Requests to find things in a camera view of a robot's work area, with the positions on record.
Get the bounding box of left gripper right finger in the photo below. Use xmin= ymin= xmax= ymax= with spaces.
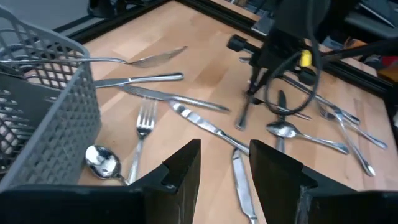
xmin=249 ymin=139 xmax=398 ymax=224

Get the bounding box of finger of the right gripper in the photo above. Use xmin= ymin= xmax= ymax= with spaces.
xmin=244 ymin=64 xmax=261 ymax=96
xmin=250 ymin=69 xmax=273 ymax=95

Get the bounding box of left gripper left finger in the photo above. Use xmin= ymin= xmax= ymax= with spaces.
xmin=0 ymin=139 xmax=202 ymax=224

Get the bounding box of silver spoon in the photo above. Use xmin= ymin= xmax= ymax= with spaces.
xmin=266 ymin=120 xmax=350 ymax=156
xmin=85 ymin=144 xmax=131 ymax=187

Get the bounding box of grey mesh cutlery basket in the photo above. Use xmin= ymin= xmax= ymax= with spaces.
xmin=0 ymin=6 xmax=103 ymax=191

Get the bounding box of yellow cable tag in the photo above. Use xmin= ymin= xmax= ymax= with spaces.
xmin=299 ymin=49 xmax=313 ymax=68

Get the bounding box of black looped cable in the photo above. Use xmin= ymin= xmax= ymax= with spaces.
xmin=263 ymin=0 xmax=323 ymax=116

